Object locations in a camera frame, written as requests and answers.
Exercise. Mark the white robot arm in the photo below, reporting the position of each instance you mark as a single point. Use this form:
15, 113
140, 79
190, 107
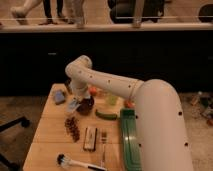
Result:
160, 125

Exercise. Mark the dark purple bowl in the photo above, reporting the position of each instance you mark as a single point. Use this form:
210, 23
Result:
86, 106

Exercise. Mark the green cucumber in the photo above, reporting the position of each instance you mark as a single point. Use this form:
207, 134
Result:
106, 116

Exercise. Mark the blue sponge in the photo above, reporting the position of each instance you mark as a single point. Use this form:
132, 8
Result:
59, 97

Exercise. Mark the green dish rack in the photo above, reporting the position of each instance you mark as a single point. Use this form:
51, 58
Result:
130, 147

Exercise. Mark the green cup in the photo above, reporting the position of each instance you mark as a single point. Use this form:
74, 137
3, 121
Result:
111, 99

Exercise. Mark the orange fruit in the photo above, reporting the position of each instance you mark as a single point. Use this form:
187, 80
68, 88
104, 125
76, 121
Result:
128, 104

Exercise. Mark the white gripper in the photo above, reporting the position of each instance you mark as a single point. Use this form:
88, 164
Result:
80, 91

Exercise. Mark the brown grape bunch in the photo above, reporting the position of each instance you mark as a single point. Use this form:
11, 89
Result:
72, 128

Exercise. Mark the white dish brush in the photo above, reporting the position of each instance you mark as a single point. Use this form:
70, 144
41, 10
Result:
63, 160

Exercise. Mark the metal fork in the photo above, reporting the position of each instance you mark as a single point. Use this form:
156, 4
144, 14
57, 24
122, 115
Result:
103, 141

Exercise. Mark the red tomato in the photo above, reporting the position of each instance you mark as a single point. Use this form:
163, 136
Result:
93, 91

